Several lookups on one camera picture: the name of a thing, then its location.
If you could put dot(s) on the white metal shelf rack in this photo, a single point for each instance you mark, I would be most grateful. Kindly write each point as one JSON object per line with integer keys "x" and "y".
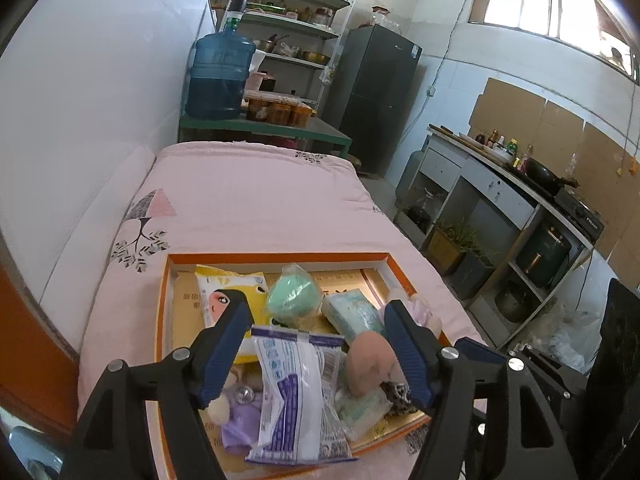
{"x": 345, "y": 25}

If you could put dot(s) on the orange-rimmed cardboard box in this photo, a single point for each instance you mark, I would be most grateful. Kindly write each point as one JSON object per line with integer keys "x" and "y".
{"x": 345, "y": 280}

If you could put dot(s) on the dark planter with grass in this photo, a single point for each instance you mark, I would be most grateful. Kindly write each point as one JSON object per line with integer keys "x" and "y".
{"x": 472, "y": 277}

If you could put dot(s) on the dark kettle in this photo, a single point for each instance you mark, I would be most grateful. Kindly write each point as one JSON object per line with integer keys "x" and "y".
{"x": 420, "y": 215}

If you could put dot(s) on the brown wooden door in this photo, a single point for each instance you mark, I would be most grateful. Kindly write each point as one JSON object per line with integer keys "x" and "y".
{"x": 30, "y": 360}

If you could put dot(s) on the round wicker stool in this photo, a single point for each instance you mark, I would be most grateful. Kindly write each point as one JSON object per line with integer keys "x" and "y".
{"x": 356, "y": 161}

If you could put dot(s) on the grey kitchen counter cabinet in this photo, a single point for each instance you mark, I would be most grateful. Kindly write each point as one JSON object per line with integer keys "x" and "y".
{"x": 495, "y": 185}

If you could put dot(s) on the mint green sponge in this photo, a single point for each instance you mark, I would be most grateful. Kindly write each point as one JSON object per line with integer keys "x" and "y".
{"x": 292, "y": 297}

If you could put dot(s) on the grey gas cylinder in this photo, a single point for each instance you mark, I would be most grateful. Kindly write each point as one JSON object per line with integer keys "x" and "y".
{"x": 410, "y": 175}

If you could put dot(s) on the dark refrigerator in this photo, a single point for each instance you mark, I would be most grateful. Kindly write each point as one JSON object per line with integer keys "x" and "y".
{"x": 375, "y": 100}

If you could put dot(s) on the purple and white packet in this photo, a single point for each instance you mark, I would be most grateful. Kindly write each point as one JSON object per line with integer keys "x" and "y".
{"x": 295, "y": 400}

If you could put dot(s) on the small teal tissue packet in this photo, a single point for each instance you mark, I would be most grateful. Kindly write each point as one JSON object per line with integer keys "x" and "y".
{"x": 350, "y": 315}

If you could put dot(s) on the black gas stove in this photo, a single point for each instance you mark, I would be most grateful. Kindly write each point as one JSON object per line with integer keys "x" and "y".
{"x": 582, "y": 215}

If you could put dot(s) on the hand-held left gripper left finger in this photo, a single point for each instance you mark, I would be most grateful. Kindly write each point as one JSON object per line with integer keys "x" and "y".
{"x": 225, "y": 355}

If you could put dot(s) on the leopard print cloth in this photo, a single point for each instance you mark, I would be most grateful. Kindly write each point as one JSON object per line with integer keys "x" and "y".
{"x": 395, "y": 395}

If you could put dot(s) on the pale green tissue pack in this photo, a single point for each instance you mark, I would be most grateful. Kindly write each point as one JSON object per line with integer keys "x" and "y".
{"x": 362, "y": 410}

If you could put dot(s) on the brass bowl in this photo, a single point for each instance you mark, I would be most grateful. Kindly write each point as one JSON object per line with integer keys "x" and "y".
{"x": 315, "y": 58}

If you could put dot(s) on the black water pump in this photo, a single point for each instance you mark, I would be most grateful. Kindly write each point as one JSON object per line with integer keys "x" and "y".
{"x": 237, "y": 10}

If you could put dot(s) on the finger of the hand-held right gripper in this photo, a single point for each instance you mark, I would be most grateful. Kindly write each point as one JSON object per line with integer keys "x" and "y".
{"x": 472, "y": 347}

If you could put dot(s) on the black wok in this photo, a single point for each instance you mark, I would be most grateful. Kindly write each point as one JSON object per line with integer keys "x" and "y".
{"x": 542, "y": 175}

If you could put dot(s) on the cream plush toy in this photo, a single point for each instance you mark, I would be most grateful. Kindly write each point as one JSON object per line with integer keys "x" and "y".
{"x": 370, "y": 360}

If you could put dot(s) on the white plastic bag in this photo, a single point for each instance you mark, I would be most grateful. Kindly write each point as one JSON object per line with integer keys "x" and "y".
{"x": 565, "y": 340}

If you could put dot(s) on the cardboard wall sheets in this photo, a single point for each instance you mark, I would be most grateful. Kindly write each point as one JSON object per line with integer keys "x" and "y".
{"x": 510, "y": 105}

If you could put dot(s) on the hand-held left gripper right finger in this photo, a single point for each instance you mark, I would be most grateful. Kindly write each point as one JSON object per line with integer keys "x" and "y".
{"x": 407, "y": 355}

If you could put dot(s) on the pink lidded container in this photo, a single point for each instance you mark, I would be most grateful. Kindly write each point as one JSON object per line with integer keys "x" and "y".
{"x": 260, "y": 81}

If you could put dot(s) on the yellow cartoon packet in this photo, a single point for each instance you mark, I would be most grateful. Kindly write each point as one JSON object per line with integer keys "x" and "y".
{"x": 220, "y": 285}

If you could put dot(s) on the glass jar with lid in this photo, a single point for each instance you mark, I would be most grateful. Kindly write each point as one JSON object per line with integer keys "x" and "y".
{"x": 380, "y": 16}

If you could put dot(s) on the window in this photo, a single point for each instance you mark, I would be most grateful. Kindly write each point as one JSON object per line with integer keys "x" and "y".
{"x": 535, "y": 5}

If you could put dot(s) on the green table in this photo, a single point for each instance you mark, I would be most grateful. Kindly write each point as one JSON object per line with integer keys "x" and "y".
{"x": 320, "y": 132}

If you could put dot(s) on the metal saucepan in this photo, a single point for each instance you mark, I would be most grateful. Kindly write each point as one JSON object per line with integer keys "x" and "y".
{"x": 267, "y": 45}

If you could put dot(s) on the row of orange preserve jars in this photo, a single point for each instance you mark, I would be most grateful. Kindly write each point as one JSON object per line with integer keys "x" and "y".
{"x": 280, "y": 110}

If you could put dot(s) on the row of condiment bottles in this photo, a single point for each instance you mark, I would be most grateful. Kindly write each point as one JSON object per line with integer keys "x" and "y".
{"x": 510, "y": 149}

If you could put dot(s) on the blue water jug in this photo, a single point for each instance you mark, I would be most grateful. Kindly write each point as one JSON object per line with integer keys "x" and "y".
{"x": 220, "y": 80}

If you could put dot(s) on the plush bear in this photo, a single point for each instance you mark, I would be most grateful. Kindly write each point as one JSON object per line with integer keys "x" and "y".
{"x": 240, "y": 420}

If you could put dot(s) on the dark cooking pot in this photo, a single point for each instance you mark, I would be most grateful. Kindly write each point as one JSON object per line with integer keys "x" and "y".
{"x": 514, "y": 305}

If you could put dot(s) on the grey electric fan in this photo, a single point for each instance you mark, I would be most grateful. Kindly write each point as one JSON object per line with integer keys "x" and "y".
{"x": 35, "y": 455}

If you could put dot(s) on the dark green rice cooker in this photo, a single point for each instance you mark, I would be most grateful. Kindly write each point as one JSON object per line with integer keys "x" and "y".
{"x": 542, "y": 255}

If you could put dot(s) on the yellow planter with grass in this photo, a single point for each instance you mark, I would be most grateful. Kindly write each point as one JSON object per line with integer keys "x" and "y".
{"x": 445, "y": 252}

